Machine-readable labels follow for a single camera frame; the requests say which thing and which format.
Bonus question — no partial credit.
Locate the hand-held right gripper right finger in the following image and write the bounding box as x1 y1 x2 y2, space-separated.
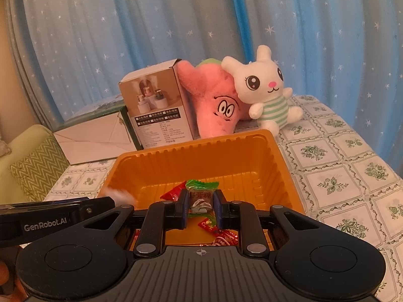
213 190 319 258

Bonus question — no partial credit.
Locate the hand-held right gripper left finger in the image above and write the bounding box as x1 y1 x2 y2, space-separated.
80 190 190 258

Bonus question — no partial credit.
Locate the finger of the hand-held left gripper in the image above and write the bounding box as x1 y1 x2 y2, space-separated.
0 197 90 210
79 197 116 221

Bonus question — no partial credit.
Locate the large red snack packet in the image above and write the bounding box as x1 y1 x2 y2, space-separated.
160 181 188 202

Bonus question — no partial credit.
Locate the green candy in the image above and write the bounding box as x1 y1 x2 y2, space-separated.
185 179 221 227

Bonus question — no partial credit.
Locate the silver fish snack packet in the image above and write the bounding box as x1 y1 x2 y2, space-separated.
100 185 137 206

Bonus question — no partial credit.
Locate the red white printed packet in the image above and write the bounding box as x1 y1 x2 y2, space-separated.
198 219 240 246

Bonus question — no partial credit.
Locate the orange plastic tray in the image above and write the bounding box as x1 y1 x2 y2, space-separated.
99 129 305 249

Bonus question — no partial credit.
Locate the person's left hand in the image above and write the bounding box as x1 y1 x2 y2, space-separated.
0 259 11 286

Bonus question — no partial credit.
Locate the pale green sofa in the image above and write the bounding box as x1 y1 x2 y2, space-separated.
0 123 71 205

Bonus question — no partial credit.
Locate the green chevron cushion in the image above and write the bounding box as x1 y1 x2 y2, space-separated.
9 137 70 200

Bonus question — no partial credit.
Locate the flat white cardboard box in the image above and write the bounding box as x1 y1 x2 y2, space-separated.
53 96 142 166

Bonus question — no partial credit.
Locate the tan product box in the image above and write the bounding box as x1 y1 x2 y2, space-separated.
119 58 194 150

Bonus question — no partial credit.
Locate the pink plush toy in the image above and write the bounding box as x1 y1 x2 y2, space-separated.
176 57 249 139

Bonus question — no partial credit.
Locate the white rabbit plush toy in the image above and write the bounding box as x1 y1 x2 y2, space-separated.
221 45 304 137

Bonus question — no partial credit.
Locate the blue star curtain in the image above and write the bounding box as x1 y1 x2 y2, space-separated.
233 0 403 177
5 0 243 133

